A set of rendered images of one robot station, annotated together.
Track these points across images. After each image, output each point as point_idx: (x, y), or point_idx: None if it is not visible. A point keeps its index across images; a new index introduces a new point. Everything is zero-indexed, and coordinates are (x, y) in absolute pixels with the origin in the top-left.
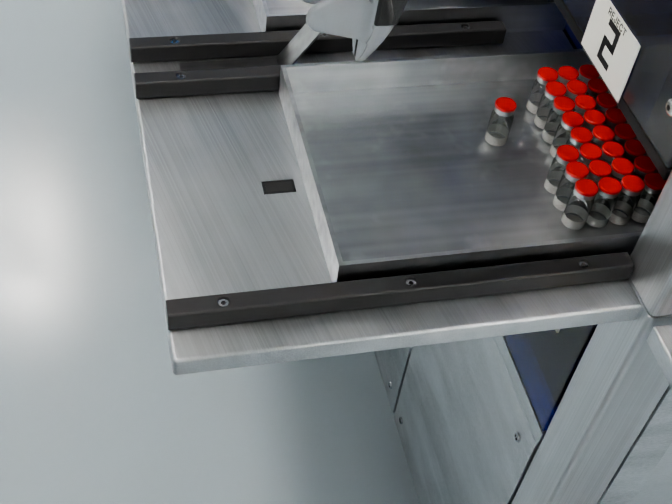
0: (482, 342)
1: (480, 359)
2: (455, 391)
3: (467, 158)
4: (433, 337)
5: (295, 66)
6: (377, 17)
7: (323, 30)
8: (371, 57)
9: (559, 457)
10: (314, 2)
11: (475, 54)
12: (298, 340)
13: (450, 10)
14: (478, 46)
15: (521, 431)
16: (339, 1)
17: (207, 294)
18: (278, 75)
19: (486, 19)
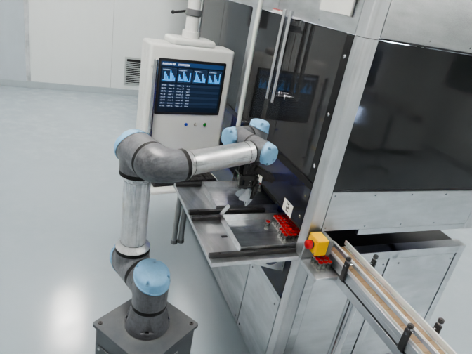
0: (263, 284)
1: (263, 289)
2: (256, 303)
3: (260, 232)
4: (259, 261)
5: (224, 214)
6: (250, 197)
7: (241, 199)
8: None
9: (284, 302)
10: (238, 196)
11: None
12: (234, 260)
13: (253, 205)
14: None
15: (275, 301)
16: (244, 194)
17: None
18: (220, 216)
19: (260, 207)
